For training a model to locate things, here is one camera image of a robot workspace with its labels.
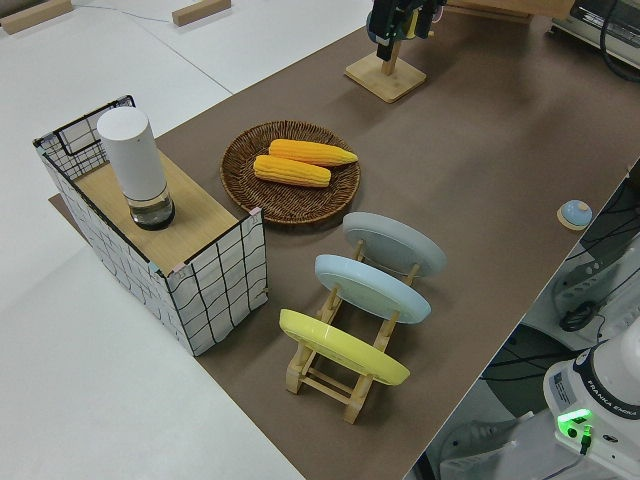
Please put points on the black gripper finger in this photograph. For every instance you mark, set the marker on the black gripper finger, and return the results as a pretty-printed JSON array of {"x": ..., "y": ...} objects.
[
  {"x": 427, "y": 20},
  {"x": 387, "y": 27}
]

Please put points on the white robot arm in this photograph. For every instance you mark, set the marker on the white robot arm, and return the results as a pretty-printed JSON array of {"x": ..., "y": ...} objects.
[{"x": 600, "y": 395}]

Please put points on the blue mug yellow inside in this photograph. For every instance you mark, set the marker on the blue mug yellow inside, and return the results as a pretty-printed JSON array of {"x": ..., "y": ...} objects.
[{"x": 370, "y": 27}]

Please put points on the wooden mug tree stand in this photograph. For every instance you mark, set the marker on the wooden mug tree stand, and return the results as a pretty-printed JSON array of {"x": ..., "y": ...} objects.
[{"x": 385, "y": 80}]

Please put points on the light wooden cabinet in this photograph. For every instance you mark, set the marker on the light wooden cabinet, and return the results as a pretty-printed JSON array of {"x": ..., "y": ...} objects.
[{"x": 510, "y": 7}]

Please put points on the brown table mat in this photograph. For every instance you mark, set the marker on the brown table mat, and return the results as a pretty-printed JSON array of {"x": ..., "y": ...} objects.
[{"x": 475, "y": 150}]

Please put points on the yellow corn cob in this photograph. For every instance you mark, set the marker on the yellow corn cob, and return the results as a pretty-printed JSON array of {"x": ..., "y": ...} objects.
[
  {"x": 290, "y": 171},
  {"x": 310, "y": 152}
]

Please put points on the white toaster oven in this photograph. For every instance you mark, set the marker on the white toaster oven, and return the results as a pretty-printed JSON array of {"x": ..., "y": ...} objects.
[{"x": 585, "y": 25}]

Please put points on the short wooden block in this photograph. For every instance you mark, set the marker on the short wooden block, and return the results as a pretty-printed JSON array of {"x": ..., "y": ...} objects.
[{"x": 200, "y": 11}]

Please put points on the round wicker basket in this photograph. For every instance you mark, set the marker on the round wicker basket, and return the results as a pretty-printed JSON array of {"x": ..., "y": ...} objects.
[{"x": 295, "y": 200}]

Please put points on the grey plate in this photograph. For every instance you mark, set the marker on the grey plate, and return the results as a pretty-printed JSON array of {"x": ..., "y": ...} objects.
[{"x": 395, "y": 242}]

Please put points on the blue service bell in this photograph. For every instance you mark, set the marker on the blue service bell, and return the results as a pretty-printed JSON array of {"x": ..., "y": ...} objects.
[{"x": 576, "y": 214}]

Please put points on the light blue plate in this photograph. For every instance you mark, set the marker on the light blue plate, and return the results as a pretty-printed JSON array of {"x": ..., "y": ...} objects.
[{"x": 372, "y": 287}]

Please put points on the yellow plate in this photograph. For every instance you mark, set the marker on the yellow plate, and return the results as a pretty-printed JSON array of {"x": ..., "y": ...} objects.
[{"x": 345, "y": 350}]

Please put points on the long wooden block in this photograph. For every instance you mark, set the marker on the long wooden block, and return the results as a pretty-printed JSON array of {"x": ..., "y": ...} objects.
[{"x": 35, "y": 15}]

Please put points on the wooden plate rack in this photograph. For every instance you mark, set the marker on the wooden plate rack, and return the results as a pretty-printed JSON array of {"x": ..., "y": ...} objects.
[{"x": 325, "y": 385}]

